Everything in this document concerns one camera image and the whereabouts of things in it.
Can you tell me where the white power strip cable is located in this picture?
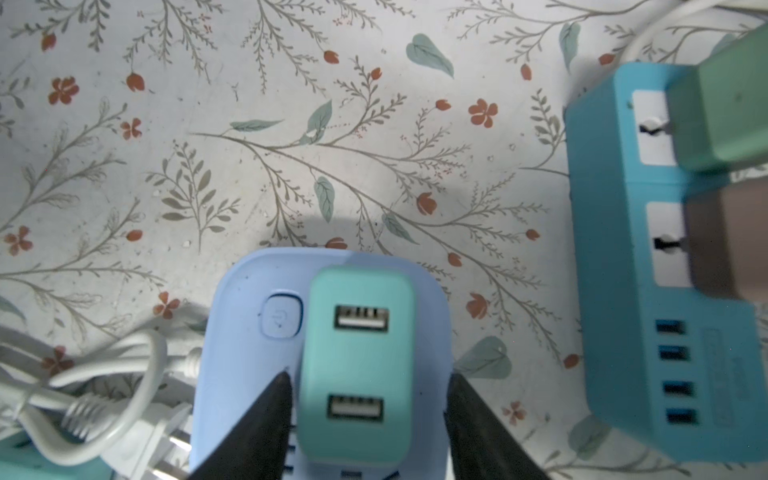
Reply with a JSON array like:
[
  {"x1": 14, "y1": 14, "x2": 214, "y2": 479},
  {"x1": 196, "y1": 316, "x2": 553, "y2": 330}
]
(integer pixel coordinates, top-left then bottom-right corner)
[{"x1": 0, "y1": 323, "x2": 205, "y2": 480}]

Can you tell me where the green plug adapter cube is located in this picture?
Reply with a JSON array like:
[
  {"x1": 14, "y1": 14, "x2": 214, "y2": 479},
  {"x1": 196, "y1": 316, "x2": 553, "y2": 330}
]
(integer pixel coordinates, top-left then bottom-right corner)
[{"x1": 666, "y1": 25, "x2": 767, "y2": 173}]

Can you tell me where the teal blue power strip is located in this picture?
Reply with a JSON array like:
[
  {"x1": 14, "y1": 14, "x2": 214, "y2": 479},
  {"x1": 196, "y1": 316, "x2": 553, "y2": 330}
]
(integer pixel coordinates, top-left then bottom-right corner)
[{"x1": 565, "y1": 63, "x2": 767, "y2": 463}]

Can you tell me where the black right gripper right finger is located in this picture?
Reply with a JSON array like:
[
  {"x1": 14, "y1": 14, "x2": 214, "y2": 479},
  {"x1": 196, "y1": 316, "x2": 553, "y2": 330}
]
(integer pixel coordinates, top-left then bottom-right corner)
[{"x1": 444, "y1": 373, "x2": 548, "y2": 480}]

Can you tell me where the pink plug adapter cube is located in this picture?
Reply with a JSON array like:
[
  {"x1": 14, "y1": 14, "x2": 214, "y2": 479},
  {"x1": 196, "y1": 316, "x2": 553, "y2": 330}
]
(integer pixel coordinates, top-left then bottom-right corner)
[{"x1": 684, "y1": 177, "x2": 767, "y2": 303}]

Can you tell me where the light blue round power strip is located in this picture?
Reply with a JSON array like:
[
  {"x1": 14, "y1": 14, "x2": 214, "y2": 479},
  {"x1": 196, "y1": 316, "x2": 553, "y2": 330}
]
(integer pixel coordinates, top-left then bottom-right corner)
[{"x1": 190, "y1": 247, "x2": 452, "y2": 479}]

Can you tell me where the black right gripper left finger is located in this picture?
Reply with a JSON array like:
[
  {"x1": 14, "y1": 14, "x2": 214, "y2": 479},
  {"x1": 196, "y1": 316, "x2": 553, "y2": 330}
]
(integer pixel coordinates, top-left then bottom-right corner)
[{"x1": 189, "y1": 372, "x2": 293, "y2": 480}]

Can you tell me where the teal plug adapter cube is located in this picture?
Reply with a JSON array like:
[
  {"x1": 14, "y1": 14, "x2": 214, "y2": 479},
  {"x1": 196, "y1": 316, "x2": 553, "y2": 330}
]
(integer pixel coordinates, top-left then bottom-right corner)
[{"x1": 297, "y1": 265, "x2": 417, "y2": 467}]

